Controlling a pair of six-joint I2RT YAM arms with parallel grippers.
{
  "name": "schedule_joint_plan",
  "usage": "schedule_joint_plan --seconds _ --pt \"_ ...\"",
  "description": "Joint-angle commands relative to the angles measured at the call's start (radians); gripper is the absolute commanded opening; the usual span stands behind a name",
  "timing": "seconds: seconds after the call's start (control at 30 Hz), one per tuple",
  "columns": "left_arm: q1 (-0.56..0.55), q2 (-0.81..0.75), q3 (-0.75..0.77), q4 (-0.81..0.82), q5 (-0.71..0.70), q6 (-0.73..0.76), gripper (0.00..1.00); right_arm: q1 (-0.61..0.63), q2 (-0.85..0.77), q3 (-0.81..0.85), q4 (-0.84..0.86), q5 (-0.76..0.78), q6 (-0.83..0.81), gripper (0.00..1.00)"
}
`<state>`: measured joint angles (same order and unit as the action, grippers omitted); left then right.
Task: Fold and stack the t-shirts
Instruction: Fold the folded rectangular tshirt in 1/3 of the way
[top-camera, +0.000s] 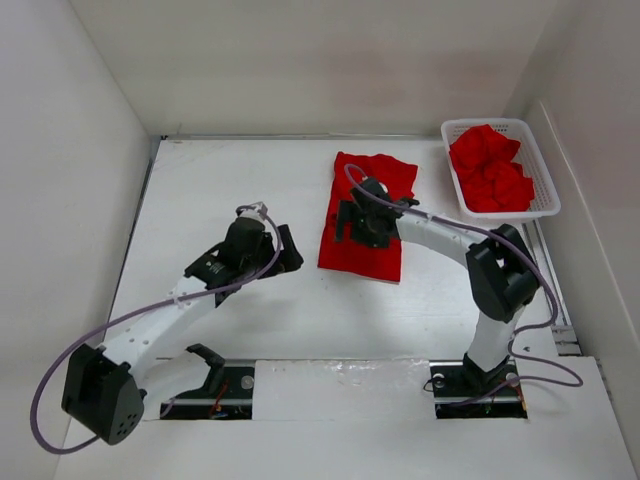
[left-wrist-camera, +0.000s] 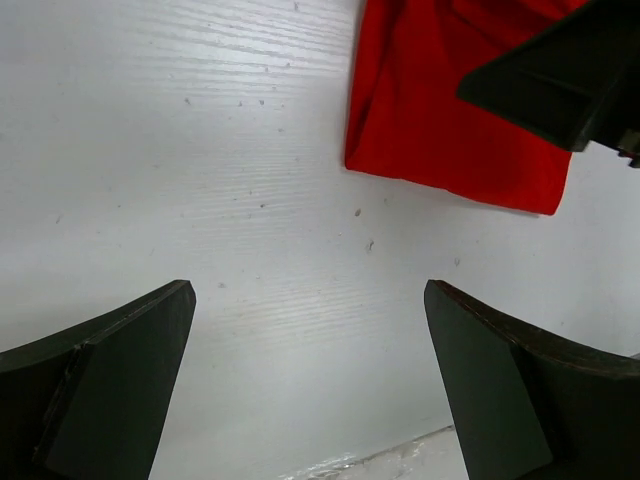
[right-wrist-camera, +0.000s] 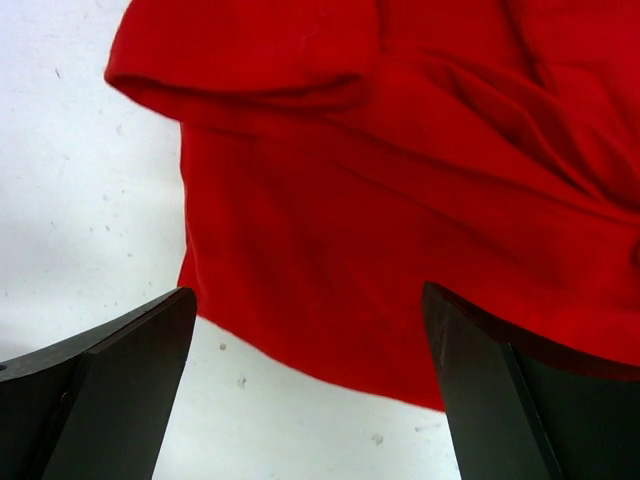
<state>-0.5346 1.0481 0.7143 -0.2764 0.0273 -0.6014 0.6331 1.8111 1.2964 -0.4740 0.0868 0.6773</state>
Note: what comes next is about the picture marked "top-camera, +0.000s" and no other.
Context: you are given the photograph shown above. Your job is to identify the red t shirt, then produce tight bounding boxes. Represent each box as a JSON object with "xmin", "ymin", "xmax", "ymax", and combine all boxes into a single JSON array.
[{"xmin": 317, "ymin": 152, "xmax": 418, "ymax": 283}]

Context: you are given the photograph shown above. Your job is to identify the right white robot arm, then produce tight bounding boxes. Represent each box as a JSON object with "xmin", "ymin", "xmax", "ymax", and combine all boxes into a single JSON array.
[{"xmin": 334, "ymin": 177, "xmax": 540, "ymax": 394}]

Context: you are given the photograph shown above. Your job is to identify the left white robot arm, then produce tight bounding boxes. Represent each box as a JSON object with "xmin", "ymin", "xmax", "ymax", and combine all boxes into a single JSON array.
[{"xmin": 61, "ymin": 209, "xmax": 304, "ymax": 445}]

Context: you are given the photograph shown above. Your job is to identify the red shirts pile in basket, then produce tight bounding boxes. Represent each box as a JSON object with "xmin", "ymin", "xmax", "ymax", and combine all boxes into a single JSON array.
[{"xmin": 449, "ymin": 124, "xmax": 535, "ymax": 213}]

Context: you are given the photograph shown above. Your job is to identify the white plastic basket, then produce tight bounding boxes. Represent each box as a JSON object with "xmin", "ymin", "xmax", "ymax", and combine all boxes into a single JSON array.
[{"xmin": 441, "ymin": 118, "xmax": 561, "ymax": 223}]

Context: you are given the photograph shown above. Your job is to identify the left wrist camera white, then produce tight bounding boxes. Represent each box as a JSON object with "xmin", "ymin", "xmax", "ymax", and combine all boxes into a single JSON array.
[{"xmin": 236, "ymin": 202, "xmax": 268, "ymax": 222}]

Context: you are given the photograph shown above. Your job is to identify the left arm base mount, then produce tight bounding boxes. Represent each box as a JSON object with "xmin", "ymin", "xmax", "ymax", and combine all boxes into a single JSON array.
[{"xmin": 159, "ymin": 344, "xmax": 256, "ymax": 421}]

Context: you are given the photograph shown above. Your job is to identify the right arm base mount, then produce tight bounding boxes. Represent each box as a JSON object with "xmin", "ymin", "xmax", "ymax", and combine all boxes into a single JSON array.
[{"xmin": 423, "ymin": 360, "xmax": 528, "ymax": 420}]

